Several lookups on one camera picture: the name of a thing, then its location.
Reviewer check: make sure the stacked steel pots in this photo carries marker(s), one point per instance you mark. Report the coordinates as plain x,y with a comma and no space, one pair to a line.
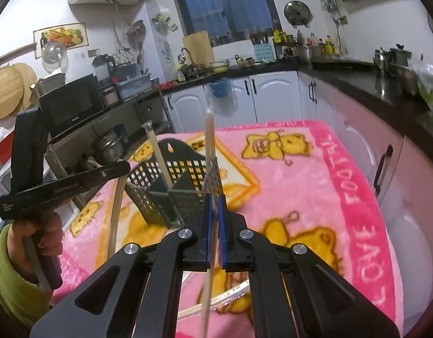
109,148

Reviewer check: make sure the beige patterned canister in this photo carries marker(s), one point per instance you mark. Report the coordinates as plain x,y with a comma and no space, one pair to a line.
110,95

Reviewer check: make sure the plastic-wrapped chopstick pair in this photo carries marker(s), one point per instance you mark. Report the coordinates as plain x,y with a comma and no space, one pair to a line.
113,218
209,148
158,155

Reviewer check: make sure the food wall poster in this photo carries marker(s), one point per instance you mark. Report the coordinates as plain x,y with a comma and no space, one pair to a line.
61,37

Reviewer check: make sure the ceramic bowl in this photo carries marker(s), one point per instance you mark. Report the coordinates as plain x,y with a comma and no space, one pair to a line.
220,66

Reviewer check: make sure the pink printed blanket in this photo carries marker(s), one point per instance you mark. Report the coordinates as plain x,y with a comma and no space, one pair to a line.
308,190

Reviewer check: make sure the hanging kitchen tools bundle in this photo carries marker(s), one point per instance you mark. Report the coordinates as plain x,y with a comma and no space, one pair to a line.
330,5

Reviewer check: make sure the steel pot lid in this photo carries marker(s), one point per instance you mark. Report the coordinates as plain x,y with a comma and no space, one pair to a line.
297,12

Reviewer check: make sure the blue hanging bin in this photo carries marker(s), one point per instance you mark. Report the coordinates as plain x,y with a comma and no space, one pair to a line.
221,88

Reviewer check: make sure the blue-grey storage box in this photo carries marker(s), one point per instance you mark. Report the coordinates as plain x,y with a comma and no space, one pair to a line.
133,88

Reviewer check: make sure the bunch of wooden chopsticks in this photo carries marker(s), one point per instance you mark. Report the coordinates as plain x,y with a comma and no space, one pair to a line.
230,294

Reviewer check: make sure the clear glass dome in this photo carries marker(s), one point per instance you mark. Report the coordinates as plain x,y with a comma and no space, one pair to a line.
54,56

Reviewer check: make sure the steel mixing bowl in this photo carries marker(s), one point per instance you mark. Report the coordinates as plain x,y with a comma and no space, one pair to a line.
406,81

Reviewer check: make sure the wall socket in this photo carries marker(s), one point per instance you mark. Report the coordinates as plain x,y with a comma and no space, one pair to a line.
340,20

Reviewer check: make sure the yellow bottle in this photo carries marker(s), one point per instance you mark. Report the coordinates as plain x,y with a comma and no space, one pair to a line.
329,46

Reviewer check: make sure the wooden cutting board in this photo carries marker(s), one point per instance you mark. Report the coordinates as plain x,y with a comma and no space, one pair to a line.
198,47

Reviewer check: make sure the hanging metal strainer pan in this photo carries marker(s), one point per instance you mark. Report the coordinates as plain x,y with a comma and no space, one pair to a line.
136,28

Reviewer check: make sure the black microwave oven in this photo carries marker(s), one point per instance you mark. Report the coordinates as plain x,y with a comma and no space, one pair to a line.
72,105

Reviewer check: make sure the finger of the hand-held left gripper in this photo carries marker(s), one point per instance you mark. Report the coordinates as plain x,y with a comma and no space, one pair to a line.
112,173

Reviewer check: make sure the metal kitchen shelf rack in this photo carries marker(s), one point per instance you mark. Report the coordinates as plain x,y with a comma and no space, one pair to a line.
146,102

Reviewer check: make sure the round wooden boards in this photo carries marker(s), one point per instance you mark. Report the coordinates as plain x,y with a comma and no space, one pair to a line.
8,91

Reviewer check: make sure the grey plastic container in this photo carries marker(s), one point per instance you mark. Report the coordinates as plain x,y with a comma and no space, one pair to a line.
51,82

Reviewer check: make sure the white base cabinets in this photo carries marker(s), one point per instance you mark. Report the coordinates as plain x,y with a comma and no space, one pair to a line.
272,95

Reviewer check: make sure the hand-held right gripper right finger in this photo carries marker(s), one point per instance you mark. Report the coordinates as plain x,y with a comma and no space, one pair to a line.
222,239

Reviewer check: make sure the dark framed window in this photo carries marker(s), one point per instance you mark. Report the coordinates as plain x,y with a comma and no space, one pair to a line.
237,7

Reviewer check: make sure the light blue knife block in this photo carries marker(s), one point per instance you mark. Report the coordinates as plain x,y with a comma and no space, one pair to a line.
264,53

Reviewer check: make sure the small steel kettle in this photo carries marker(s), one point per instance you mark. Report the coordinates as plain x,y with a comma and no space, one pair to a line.
380,58

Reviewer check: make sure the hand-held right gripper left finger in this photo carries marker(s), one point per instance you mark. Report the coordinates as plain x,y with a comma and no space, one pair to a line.
209,239

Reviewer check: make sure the person's left hand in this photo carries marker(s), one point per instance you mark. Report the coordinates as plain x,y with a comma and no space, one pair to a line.
21,250

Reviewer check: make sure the clear plastic bag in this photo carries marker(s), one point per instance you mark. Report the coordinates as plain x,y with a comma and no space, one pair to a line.
431,88

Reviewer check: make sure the green plastic utensil holder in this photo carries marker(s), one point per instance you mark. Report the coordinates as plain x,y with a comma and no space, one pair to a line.
156,204

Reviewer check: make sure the chrome sink faucet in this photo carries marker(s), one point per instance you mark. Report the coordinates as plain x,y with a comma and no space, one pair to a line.
183,50

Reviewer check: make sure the person's left forearm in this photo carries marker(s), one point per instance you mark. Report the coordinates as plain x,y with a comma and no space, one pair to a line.
8,288

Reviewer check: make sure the blender with dark base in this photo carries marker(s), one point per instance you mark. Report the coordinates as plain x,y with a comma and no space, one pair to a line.
103,67

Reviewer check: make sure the row of spice jars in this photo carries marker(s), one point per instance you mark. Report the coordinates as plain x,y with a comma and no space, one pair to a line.
223,39

